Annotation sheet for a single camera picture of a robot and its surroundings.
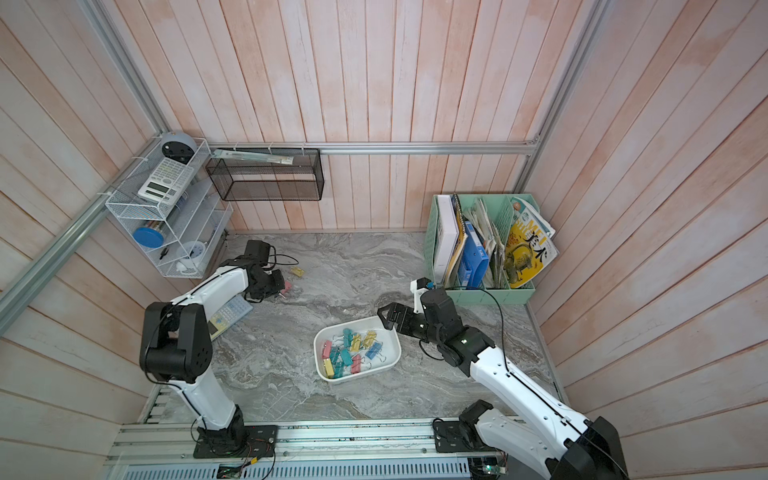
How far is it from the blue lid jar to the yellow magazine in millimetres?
1033

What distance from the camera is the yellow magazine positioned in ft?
2.88

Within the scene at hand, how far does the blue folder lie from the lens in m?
0.86

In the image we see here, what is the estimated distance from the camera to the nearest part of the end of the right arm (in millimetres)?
589
